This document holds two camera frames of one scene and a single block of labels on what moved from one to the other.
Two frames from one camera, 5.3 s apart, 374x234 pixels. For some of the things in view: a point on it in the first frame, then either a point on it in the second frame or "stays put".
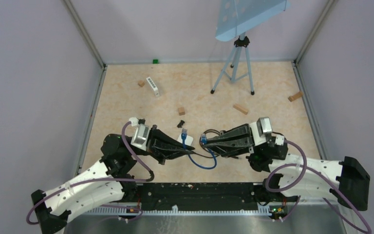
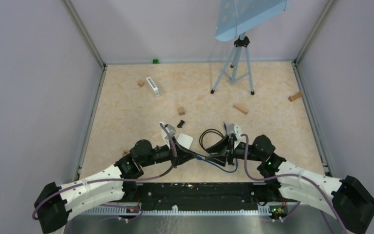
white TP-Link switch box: [188, 141] stays put
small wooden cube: [181, 111] stays put
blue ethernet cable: [203, 138] → [215, 165]
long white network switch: [157, 93] stays put
